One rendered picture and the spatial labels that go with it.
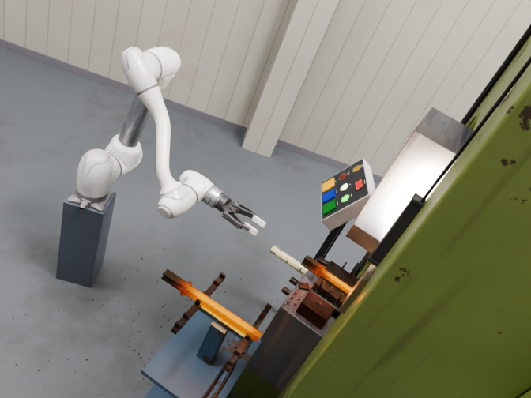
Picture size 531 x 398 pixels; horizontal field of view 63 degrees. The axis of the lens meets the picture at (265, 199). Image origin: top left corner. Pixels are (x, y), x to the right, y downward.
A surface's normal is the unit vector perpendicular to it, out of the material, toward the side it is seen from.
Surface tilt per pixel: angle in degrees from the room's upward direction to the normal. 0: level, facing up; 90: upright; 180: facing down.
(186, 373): 0
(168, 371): 0
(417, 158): 90
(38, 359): 0
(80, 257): 90
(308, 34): 90
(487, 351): 90
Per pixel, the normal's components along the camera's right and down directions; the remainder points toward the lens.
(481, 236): -0.47, 0.40
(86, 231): -0.07, 0.59
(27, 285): 0.34, -0.74
